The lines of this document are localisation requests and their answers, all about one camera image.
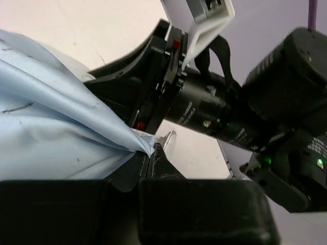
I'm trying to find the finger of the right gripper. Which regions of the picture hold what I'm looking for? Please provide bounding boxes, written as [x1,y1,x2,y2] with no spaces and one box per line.
[84,35,158,84]
[84,77,143,127]

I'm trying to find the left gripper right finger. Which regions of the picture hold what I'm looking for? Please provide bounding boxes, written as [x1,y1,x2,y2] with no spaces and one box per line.
[138,144,281,244]

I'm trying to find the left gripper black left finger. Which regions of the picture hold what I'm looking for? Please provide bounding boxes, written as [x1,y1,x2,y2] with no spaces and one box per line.
[1,152,149,244]

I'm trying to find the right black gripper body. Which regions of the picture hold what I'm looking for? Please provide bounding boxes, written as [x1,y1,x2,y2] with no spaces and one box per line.
[127,20,255,151]

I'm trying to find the light blue pillowcase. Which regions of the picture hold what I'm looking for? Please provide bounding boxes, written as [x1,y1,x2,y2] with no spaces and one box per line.
[1,30,155,180]

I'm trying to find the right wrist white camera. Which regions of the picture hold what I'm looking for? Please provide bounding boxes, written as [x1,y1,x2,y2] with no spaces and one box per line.
[160,0,236,69]

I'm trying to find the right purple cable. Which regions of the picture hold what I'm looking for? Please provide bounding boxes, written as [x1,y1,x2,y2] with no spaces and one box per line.
[307,0,319,30]

